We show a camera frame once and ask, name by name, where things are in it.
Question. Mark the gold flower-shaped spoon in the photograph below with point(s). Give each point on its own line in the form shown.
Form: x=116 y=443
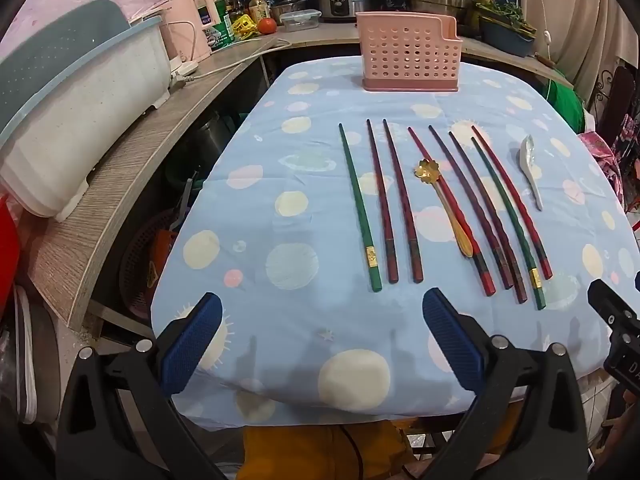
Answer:
x=428 y=170

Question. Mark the white ceramic spoon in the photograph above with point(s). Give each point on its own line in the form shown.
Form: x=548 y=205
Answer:
x=529 y=152

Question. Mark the red tomato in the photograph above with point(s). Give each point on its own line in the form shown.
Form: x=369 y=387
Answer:
x=268 y=26

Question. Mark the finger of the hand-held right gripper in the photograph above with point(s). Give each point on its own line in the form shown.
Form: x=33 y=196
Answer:
x=607 y=302

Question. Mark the blue planet-print tablecloth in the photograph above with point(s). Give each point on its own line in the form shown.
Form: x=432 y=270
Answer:
x=300 y=210

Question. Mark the white plastic tub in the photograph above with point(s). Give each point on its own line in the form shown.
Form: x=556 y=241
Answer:
x=75 y=135

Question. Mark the small lidded steel pot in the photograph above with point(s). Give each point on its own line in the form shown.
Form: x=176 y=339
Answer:
x=287 y=7

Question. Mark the green-label jar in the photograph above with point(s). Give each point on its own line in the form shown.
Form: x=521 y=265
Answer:
x=217 y=32

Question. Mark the yellow packet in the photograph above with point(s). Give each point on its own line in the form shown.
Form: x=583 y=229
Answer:
x=245 y=27

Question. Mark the dark purple chopstick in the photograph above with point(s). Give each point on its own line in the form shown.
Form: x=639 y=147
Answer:
x=502 y=270
x=517 y=285

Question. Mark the beige curtain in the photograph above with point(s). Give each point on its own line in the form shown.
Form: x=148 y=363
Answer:
x=570 y=10

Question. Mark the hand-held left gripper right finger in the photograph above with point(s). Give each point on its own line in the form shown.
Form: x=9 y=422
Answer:
x=450 y=335

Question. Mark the green chopstick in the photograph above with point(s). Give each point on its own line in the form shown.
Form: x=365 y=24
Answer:
x=370 y=260
x=535 y=277

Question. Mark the yellow cloth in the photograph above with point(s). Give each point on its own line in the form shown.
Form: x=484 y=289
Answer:
x=310 y=452

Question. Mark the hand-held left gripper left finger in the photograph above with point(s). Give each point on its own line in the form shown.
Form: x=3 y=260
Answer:
x=192 y=340

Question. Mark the pink floral cloth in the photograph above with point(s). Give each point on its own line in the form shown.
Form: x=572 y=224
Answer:
x=602 y=160

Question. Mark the green cloth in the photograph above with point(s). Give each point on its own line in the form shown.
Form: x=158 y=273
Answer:
x=565 y=107

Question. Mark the clear food container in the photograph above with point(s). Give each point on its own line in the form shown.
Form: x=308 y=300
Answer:
x=300 y=21

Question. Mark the dark planter with greens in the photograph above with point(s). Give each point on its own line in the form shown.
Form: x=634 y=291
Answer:
x=505 y=35

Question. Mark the pink perforated utensil basket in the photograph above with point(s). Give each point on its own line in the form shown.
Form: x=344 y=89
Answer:
x=407 y=52

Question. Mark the dark red chopstick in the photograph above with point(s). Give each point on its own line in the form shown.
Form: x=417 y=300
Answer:
x=391 y=267
x=415 y=265

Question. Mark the dark metal pot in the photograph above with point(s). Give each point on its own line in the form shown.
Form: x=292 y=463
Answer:
x=212 y=137

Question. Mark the pink kitchen appliance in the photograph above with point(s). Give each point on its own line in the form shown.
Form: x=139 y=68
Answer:
x=185 y=25

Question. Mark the teal perforated plastic lid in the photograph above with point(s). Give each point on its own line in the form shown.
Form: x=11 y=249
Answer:
x=60 y=45

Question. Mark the yellow oil bottle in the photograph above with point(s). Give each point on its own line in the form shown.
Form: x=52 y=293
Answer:
x=258 y=7

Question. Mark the dark metal chair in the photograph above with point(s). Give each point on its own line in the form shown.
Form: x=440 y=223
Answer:
x=615 y=100

